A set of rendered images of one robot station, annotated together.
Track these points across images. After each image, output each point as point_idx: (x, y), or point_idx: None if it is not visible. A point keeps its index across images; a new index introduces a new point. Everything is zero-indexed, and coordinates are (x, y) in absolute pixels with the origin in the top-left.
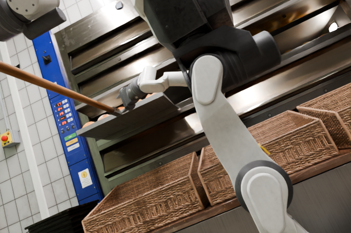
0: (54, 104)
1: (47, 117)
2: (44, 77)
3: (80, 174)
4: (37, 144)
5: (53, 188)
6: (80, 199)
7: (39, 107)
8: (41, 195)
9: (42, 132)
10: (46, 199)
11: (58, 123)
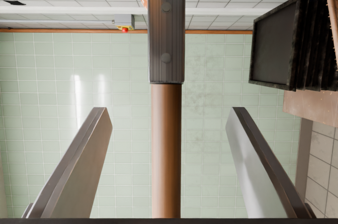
0: None
1: None
2: None
3: None
4: (139, 3)
5: (206, 1)
6: None
7: None
8: (205, 12)
9: None
10: (213, 7)
11: None
